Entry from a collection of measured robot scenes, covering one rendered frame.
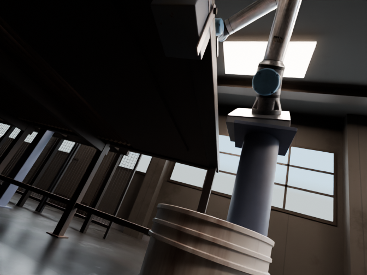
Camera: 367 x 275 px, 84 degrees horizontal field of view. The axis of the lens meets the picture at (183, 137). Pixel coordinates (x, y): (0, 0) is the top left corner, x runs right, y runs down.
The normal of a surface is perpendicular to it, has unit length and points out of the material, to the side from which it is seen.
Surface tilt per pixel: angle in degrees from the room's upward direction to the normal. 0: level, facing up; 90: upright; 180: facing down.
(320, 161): 90
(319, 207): 90
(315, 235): 90
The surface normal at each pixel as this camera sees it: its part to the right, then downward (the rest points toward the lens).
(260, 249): 0.57, -0.12
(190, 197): -0.23, -0.47
